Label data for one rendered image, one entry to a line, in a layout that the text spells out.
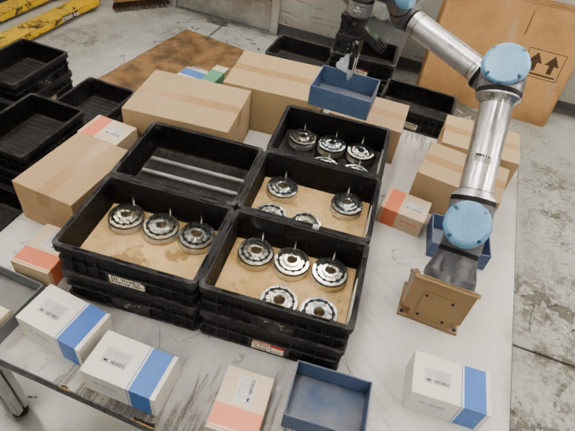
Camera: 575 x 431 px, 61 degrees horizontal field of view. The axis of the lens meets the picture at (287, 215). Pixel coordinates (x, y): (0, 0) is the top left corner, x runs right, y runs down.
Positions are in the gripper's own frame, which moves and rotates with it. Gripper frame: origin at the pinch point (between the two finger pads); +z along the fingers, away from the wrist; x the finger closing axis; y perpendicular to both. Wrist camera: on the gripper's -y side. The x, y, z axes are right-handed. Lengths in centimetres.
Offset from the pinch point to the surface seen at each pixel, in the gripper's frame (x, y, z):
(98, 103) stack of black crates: -37, 138, 71
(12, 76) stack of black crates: -21, 178, 62
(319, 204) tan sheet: 31.3, -5.2, 31.6
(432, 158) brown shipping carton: -9.5, -35.6, 25.7
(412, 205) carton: 9, -34, 36
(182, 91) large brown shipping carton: 5, 61, 23
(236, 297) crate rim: 84, 0, 25
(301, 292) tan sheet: 67, -12, 34
